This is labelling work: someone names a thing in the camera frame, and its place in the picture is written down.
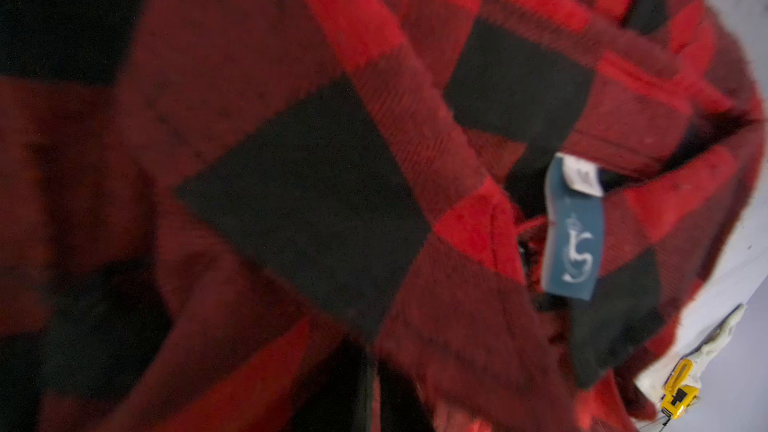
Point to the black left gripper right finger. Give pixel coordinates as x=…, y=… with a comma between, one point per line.
x=401, y=409

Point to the red black plaid shirt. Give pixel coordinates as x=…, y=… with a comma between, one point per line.
x=509, y=202

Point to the yellow tape measure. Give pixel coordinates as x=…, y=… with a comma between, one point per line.
x=679, y=393

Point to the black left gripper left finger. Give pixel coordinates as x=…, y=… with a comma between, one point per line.
x=343, y=400

